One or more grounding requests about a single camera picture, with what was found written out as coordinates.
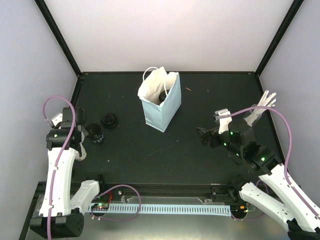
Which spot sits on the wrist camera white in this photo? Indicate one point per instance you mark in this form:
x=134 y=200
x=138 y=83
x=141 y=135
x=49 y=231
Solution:
x=56 y=120
x=223 y=117

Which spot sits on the left circuit board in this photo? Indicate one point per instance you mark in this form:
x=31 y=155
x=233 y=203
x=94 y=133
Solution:
x=100 y=207

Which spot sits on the black frame post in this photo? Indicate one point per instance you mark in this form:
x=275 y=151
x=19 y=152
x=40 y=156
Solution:
x=283 y=27
x=47 y=15

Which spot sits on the black aluminium frame rail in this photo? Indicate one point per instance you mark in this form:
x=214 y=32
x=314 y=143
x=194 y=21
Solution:
x=218 y=193

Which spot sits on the right circuit board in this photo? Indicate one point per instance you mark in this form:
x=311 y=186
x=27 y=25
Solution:
x=243 y=208

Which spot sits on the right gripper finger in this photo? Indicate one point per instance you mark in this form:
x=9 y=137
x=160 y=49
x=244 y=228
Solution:
x=201 y=131
x=204 y=140

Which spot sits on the light blue slotted cable duct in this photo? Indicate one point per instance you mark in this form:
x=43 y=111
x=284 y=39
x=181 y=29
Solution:
x=165 y=209

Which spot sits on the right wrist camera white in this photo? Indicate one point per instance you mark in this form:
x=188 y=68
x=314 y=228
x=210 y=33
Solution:
x=223 y=117

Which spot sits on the black coffee cup lid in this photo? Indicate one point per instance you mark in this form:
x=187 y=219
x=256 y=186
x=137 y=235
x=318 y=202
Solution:
x=109 y=120

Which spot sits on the clear glass straw holder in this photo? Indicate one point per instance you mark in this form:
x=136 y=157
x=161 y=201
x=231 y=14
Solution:
x=252 y=116

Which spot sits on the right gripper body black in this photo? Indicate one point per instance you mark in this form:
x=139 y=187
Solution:
x=215 y=142

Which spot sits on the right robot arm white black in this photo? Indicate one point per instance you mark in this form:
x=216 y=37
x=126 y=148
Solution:
x=266 y=184

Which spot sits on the light blue paper bag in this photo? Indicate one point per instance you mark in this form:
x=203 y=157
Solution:
x=154 y=81

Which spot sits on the right black frame post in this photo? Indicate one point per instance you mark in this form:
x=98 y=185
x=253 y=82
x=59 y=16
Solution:
x=283 y=27

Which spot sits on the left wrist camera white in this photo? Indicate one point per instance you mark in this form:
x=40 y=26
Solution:
x=56 y=120

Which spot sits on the left black frame post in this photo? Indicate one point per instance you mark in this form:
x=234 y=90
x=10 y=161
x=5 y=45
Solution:
x=47 y=15

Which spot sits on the black paper coffee cup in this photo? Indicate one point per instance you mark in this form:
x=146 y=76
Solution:
x=95 y=133
x=162 y=96

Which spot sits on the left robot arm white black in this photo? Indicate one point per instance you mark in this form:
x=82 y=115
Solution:
x=61 y=214

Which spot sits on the circuit board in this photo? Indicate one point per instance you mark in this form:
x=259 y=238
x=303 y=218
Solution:
x=100 y=207
x=243 y=208

